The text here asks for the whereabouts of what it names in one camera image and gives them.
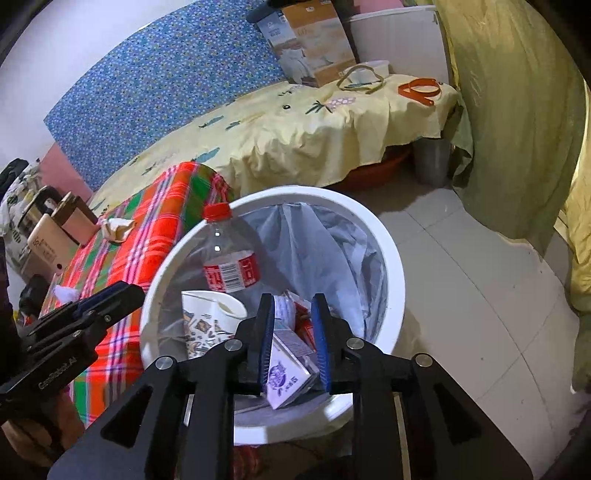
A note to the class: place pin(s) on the yellow printed bed sheet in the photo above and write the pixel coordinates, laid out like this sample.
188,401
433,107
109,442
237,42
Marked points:
300,138

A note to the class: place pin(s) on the clear plastic bottle red label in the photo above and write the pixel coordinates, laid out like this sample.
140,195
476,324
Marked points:
231,274

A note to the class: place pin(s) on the black box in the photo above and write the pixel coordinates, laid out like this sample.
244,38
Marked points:
34,295

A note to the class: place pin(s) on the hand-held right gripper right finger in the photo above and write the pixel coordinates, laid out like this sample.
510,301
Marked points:
322,344

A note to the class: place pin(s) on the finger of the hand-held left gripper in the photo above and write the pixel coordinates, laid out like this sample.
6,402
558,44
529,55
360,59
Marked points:
104,294
121,302

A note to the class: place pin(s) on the white paper bag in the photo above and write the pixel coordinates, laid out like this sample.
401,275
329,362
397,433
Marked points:
117,229

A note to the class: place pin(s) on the purple and white milk carton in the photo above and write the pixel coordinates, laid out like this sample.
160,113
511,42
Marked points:
287,374

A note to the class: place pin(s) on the red drink can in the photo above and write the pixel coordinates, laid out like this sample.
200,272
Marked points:
305,330

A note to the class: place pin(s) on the patterned cloth bundle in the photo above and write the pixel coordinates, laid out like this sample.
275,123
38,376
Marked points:
14,203

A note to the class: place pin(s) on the red plastic basin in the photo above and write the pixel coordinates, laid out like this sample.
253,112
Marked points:
378,170

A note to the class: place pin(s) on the black bag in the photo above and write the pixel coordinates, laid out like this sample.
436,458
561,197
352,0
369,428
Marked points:
11,173

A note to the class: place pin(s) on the cream jug with brown lid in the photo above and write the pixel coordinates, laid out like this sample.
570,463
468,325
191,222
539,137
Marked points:
76,221

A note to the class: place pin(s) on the grey bin liner bag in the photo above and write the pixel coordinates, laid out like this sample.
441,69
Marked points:
323,258

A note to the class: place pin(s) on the steel pot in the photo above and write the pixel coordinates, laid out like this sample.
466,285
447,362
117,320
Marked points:
431,161

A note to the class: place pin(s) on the cardboard bedding box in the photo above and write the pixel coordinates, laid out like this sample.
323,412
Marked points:
314,41

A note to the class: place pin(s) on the white ribbed panel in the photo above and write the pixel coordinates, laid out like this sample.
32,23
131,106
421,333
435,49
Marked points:
406,41

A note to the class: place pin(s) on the beige electric kettle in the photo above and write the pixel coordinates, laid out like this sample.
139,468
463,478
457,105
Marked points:
46,249

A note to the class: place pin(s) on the green curtain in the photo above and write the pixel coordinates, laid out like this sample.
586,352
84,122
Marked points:
508,115

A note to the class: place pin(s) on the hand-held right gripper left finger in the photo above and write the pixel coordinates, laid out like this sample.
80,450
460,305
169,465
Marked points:
268,344

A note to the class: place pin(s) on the white foam net sleeve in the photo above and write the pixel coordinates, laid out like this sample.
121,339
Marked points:
65,293

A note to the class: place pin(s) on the blue floral mattress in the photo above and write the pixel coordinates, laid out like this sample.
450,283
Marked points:
161,78

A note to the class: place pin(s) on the plaid tablecloth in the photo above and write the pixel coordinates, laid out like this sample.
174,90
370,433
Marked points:
152,230

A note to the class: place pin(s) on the patterned paper cup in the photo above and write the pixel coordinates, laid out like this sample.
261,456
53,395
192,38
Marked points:
203,325

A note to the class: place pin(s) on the white trash bin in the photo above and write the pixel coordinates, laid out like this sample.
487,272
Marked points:
323,198

